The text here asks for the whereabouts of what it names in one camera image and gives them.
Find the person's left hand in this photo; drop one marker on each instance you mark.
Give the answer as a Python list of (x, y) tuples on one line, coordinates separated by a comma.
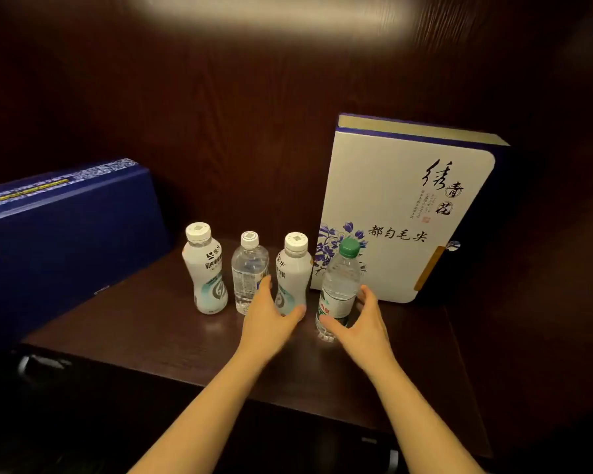
[(267, 335)]

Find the person's right hand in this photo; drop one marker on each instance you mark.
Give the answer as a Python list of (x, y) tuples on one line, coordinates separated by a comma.
[(368, 340)]

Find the green cap water bottle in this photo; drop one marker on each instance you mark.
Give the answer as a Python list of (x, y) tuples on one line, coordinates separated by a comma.
[(338, 286)]

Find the clear bottle white cap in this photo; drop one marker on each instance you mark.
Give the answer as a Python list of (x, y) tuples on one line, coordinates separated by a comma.
[(249, 273)]

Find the white tea gift box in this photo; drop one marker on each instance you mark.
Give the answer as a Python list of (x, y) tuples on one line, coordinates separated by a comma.
[(400, 217)]

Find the blue patterned box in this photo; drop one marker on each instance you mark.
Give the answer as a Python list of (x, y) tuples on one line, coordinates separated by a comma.
[(69, 241)]

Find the person's left forearm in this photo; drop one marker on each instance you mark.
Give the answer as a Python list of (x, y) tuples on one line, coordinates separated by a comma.
[(202, 424)]

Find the person's right forearm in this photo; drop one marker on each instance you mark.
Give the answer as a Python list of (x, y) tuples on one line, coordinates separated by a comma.
[(420, 424)]

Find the dark wooden cabinet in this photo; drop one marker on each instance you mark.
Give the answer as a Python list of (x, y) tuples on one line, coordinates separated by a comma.
[(227, 118)]

